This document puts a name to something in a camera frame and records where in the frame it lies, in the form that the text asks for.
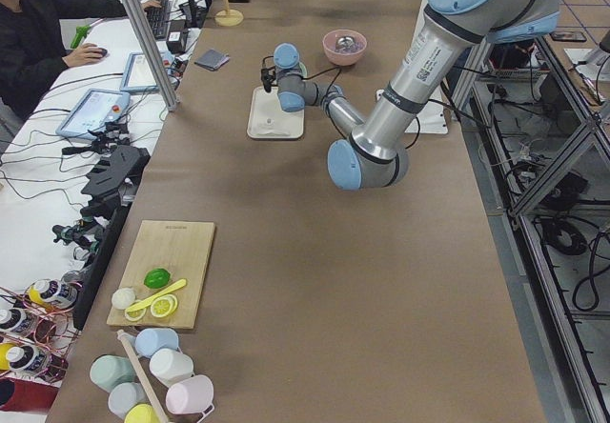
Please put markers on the aluminium frame post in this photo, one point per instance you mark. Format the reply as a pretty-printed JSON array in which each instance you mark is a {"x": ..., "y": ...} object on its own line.
[{"x": 148, "y": 45}]

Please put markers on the blue tablet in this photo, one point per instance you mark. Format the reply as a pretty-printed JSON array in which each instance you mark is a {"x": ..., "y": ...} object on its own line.
[
  {"x": 138, "y": 75},
  {"x": 93, "y": 112}
]

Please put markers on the front lemon slice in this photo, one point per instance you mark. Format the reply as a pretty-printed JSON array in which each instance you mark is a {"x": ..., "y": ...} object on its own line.
[{"x": 164, "y": 306}]

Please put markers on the grey green cup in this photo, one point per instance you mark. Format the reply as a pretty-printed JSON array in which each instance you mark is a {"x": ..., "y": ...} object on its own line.
[{"x": 124, "y": 397}]

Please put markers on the pink cup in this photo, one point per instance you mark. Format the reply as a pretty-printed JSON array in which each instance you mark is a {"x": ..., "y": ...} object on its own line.
[{"x": 191, "y": 395}]

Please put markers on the metal ice scoop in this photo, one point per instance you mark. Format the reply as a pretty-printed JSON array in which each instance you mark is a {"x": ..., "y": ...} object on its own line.
[{"x": 346, "y": 44}]

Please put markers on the black holder stand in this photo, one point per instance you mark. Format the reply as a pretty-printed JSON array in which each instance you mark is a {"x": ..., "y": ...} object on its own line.
[{"x": 105, "y": 180}]

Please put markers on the person in black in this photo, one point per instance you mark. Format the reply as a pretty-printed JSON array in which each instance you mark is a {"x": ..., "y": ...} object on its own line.
[{"x": 33, "y": 54}]

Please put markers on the black keyboard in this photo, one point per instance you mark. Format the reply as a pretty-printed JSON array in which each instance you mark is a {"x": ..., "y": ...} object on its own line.
[{"x": 159, "y": 19}]

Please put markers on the white cup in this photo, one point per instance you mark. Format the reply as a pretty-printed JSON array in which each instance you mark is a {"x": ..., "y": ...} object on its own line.
[{"x": 170, "y": 366}]

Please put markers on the bamboo cutting board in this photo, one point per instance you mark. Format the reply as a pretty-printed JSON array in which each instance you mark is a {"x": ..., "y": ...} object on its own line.
[{"x": 168, "y": 257}]

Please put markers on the lemon slice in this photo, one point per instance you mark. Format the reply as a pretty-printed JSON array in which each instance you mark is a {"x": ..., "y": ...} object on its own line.
[
  {"x": 164, "y": 306},
  {"x": 134, "y": 312}
]

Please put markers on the yellow plastic knife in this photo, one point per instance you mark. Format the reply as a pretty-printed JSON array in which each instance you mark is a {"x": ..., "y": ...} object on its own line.
[{"x": 145, "y": 303}]

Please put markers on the blue tablet far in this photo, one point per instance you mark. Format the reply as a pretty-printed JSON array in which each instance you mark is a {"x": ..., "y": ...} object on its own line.
[{"x": 138, "y": 75}]

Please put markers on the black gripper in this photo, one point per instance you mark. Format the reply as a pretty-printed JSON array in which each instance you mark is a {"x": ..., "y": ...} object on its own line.
[{"x": 268, "y": 81}]

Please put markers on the pink bowl with ice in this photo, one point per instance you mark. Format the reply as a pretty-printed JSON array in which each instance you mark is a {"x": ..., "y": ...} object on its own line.
[{"x": 339, "y": 59}]

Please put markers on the green lime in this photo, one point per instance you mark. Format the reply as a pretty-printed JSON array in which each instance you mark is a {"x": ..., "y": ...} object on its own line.
[{"x": 157, "y": 278}]

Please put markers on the blue tablet near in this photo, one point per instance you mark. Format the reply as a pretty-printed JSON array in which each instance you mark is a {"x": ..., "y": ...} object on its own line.
[{"x": 93, "y": 112}]

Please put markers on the yellow cup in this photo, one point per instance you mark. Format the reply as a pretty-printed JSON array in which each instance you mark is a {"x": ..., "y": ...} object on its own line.
[{"x": 141, "y": 413}]

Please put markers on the light blue cup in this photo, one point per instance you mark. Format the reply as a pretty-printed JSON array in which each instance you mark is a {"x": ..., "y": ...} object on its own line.
[{"x": 151, "y": 340}]

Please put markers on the sage green cup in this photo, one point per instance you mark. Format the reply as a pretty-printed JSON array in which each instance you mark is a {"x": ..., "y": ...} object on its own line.
[{"x": 109, "y": 371}]

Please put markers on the yellow sauce bottle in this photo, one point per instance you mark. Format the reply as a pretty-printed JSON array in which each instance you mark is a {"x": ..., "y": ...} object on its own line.
[{"x": 54, "y": 293}]

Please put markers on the cream rabbit tray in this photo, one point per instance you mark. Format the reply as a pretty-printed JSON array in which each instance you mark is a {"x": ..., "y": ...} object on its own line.
[{"x": 267, "y": 121}]

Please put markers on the rear lemon slice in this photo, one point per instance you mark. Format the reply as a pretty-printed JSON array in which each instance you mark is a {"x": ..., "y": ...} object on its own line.
[{"x": 134, "y": 312}]

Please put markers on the grey purple folded cloths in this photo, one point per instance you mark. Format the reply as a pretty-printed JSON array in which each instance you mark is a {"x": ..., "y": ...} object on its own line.
[{"x": 212, "y": 60}]

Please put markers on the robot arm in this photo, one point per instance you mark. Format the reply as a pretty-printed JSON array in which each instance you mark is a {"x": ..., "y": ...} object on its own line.
[{"x": 370, "y": 154}]

